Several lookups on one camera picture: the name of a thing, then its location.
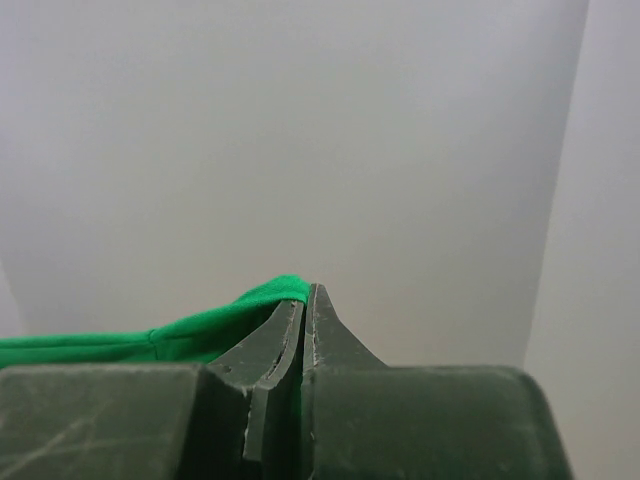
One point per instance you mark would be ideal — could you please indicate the green t shirt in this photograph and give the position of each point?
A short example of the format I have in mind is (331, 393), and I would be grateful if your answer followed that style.
(202, 337)

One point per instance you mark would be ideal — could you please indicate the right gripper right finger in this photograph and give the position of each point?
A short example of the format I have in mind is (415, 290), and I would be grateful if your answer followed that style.
(363, 419)

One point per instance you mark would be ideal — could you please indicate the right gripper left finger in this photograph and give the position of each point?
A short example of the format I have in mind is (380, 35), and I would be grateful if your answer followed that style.
(228, 419)

